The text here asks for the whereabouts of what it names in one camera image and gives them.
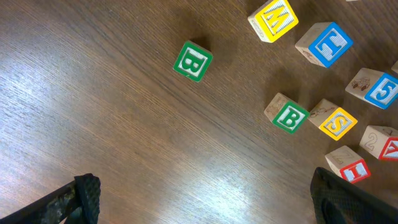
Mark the yellow block W left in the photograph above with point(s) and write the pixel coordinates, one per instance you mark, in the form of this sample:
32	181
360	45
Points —
273	19

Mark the yellow block letter S left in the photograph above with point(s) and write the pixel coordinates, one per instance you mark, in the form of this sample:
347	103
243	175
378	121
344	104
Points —
332	119

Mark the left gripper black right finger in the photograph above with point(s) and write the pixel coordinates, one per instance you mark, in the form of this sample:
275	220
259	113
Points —
336	200

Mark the green block B far left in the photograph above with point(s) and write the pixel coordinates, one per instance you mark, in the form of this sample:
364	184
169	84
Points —
193	61

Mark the red block letter L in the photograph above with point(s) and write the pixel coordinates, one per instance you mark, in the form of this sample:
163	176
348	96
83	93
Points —
347	164

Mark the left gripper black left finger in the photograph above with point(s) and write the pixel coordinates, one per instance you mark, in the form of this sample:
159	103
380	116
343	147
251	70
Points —
75	202

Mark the blue block letter T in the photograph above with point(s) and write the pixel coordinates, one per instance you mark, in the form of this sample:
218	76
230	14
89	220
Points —
324	43

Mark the blue block number 5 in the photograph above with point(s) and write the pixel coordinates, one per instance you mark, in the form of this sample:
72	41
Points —
375	87

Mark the red block letter K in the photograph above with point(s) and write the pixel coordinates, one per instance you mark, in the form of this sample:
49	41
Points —
381	142

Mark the green block letter B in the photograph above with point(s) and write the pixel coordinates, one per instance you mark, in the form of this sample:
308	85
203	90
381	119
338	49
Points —
285	113

